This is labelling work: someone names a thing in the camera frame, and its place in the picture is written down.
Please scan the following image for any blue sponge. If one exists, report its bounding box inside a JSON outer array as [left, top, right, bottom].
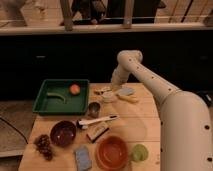
[[74, 146, 92, 171]]

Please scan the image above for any orange fruit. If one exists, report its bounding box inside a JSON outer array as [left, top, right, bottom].
[[69, 84, 80, 95]]

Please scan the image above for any small metal cup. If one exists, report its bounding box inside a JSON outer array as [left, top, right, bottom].
[[88, 102, 100, 118]]

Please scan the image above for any green bean pod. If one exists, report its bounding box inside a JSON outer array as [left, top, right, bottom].
[[47, 92, 66, 104]]

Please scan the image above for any light blue cloth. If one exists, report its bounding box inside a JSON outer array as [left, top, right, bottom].
[[116, 87, 135, 96]]

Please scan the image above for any white paper cup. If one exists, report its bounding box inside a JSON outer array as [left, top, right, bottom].
[[102, 91, 116, 103]]

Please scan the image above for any green plastic cup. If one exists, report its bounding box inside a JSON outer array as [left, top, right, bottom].
[[131, 144, 149, 162]]

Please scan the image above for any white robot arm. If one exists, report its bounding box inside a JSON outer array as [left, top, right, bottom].
[[111, 50, 213, 171]]

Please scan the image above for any green plastic tray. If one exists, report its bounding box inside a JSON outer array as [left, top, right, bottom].
[[33, 79, 89, 116]]

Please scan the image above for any bunch of dark grapes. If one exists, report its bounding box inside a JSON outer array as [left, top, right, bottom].
[[34, 134, 53, 161]]

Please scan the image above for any dark purple bowl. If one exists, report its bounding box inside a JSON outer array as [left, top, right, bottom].
[[50, 121, 76, 147]]

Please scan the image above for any brown chalkboard eraser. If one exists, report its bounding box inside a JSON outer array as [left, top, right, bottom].
[[86, 122, 109, 143]]

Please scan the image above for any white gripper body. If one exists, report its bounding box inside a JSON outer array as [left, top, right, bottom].
[[111, 73, 123, 90]]

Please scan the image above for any yellow banana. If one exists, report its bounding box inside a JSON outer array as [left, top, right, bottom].
[[117, 94, 138, 103]]

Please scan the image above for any orange plastic bowl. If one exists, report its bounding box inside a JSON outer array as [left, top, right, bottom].
[[95, 136, 128, 171]]

